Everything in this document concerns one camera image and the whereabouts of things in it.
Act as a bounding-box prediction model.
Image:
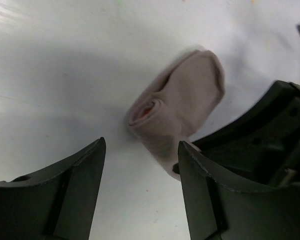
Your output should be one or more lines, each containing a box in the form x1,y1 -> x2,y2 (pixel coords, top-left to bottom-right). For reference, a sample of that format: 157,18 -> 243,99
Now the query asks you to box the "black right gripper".
178,80 -> 300,240

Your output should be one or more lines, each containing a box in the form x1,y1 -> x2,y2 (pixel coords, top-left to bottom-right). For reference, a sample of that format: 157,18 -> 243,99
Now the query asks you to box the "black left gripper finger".
0,138 -> 106,240

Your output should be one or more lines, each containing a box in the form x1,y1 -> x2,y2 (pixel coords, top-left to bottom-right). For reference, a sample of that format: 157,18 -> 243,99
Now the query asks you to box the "grey sock with red cuff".
127,49 -> 225,180

